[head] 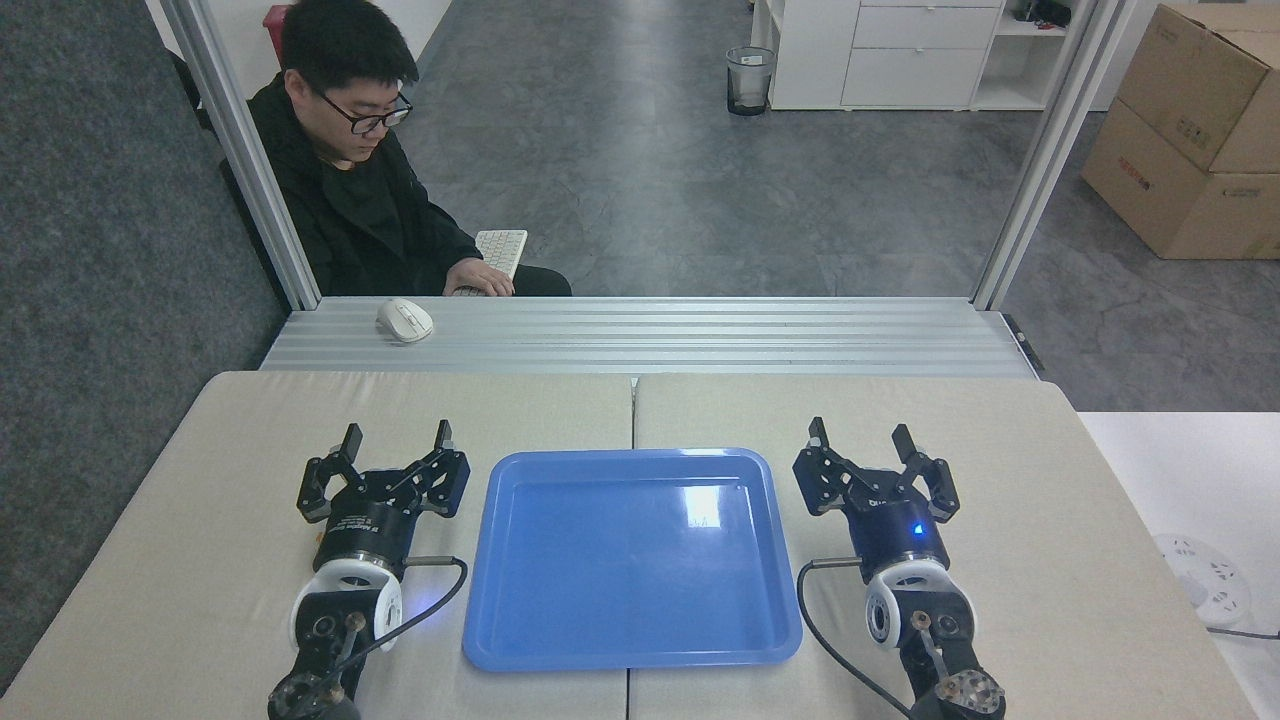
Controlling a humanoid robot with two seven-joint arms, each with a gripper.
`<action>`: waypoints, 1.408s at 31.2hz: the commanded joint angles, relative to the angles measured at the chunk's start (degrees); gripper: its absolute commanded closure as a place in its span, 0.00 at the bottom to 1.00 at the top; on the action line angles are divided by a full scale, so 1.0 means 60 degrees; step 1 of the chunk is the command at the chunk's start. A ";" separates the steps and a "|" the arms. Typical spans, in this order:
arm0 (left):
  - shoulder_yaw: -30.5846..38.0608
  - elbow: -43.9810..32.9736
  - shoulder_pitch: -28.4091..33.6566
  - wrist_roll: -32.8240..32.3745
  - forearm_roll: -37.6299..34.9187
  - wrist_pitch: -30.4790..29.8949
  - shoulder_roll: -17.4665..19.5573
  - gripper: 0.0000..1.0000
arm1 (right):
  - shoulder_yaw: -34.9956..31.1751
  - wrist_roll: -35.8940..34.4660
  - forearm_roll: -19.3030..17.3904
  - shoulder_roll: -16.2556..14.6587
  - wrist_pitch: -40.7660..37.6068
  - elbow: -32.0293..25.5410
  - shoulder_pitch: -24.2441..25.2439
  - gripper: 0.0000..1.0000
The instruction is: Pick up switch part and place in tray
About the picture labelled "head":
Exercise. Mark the white keyboard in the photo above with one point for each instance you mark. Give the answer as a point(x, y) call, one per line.
point(503, 250)

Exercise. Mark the person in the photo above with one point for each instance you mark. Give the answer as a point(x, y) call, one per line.
point(350, 200)

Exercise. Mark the black platform end bracket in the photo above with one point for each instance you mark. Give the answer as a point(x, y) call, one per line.
point(1025, 343)

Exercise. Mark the person's hand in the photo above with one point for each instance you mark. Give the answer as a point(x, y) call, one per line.
point(480, 276)

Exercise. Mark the silver aluminium post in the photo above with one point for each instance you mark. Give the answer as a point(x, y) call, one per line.
point(245, 160)
point(1045, 160)

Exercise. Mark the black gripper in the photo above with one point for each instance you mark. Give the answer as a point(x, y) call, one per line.
point(895, 540)
point(365, 530)

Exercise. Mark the white drawer cabinet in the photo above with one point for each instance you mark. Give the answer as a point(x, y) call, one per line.
point(900, 55)

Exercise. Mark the grey mesh waste bin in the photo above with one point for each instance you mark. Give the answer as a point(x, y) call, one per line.
point(750, 80)

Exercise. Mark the blue plastic tray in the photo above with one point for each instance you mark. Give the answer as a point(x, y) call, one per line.
point(630, 560)

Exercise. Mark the silver aluminium rail platform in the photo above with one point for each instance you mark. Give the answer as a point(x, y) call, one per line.
point(650, 335)

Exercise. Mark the white round socket reel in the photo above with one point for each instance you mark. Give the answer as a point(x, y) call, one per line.
point(1200, 578)

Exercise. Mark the red fire extinguisher box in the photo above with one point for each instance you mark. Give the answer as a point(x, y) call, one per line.
point(275, 25)

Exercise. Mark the small cardboard box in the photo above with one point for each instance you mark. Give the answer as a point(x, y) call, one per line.
point(1200, 90)

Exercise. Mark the white computer mouse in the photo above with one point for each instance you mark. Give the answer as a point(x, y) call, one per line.
point(405, 320)

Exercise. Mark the large cardboard box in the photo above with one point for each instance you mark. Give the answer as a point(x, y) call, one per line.
point(1160, 190)

